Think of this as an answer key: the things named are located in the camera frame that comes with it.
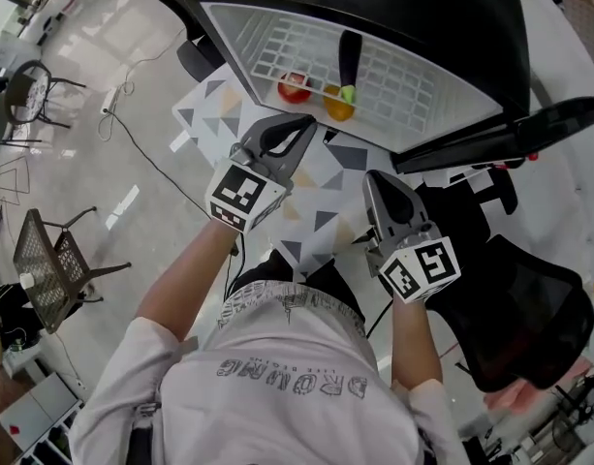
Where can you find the round back metal chair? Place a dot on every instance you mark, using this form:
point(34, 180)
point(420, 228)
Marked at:
point(27, 95)

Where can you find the pink cloth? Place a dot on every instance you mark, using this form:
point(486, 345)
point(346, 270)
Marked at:
point(524, 390)

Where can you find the white power strip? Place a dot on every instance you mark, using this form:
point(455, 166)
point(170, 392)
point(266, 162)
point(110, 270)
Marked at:
point(109, 101)

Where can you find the cola bottle with red cap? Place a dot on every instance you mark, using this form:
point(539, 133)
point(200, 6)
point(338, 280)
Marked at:
point(514, 163)

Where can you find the white paper cup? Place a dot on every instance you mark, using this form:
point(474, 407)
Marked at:
point(27, 281)

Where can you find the white low cabinet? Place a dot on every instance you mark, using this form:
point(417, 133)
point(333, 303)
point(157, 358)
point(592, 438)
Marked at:
point(37, 419)

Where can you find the triangle patterned white table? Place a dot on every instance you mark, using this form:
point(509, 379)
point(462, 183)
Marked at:
point(321, 196)

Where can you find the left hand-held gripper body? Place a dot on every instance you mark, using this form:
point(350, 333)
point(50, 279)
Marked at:
point(238, 192)

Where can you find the person's right forearm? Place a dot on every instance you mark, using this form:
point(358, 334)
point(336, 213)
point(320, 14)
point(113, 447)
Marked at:
point(415, 342)

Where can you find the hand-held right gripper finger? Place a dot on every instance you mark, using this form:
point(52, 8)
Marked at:
point(391, 204)
point(406, 208)

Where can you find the red apple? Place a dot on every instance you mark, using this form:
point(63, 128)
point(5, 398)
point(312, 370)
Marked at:
point(292, 90)

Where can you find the black mini fridge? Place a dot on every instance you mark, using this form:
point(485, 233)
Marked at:
point(422, 17)

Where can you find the person's left forearm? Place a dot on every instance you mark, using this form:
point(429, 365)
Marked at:
point(185, 279)

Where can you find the black mesh office chair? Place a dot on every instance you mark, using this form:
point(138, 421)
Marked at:
point(519, 308)

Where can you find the brown perforated metal chair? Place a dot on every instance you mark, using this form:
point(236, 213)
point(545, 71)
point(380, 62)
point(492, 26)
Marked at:
point(49, 269)

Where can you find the person's black trousers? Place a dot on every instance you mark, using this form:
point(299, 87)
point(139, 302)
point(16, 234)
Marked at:
point(325, 279)

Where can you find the white printed T-shirt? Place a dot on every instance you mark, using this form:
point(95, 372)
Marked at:
point(277, 405)

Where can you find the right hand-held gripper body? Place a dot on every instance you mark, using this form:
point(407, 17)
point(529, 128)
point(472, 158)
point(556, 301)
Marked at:
point(417, 269)

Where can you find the dark purple eggplant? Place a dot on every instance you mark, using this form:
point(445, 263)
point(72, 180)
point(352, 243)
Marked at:
point(350, 61)

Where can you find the black padded office chair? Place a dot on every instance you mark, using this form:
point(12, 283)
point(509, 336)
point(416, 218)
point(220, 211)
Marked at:
point(199, 58)

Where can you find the orange fruit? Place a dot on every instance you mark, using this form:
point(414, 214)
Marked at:
point(337, 108)

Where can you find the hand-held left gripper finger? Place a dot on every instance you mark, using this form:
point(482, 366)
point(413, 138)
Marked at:
point(274, 133)
point(300, 136)

